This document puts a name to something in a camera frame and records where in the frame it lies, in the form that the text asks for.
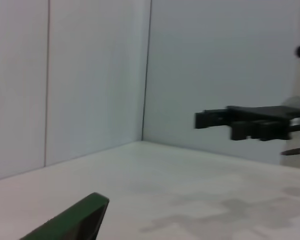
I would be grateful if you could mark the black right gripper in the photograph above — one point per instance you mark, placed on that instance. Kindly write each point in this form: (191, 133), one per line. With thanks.
(260, 112)

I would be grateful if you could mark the green glasses case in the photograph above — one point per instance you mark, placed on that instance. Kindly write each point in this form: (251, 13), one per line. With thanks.
(72, 217)

